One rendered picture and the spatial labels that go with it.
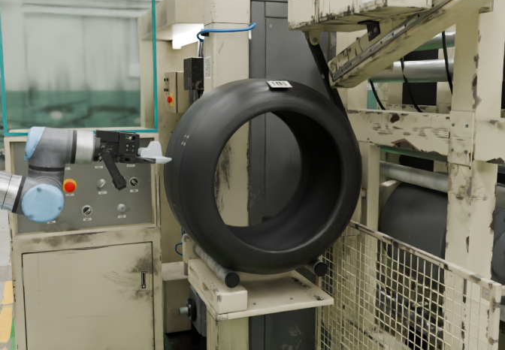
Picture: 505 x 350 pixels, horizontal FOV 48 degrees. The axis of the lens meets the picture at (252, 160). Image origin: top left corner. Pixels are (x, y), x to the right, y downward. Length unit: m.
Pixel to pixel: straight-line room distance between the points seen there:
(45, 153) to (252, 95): 0.56
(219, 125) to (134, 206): 0.85
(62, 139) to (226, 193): 0.66
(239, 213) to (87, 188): 0.61
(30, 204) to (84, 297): 0.95
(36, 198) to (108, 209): 0.89
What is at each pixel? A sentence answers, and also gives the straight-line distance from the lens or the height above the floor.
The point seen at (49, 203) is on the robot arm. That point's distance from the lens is 1.39.
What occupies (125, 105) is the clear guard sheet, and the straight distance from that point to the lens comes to 2.19.
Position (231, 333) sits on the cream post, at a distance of 2.11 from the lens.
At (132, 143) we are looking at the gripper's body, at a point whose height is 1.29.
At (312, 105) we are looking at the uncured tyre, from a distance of 1.60.
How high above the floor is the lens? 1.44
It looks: 7 degrees down
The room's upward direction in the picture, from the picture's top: straight up
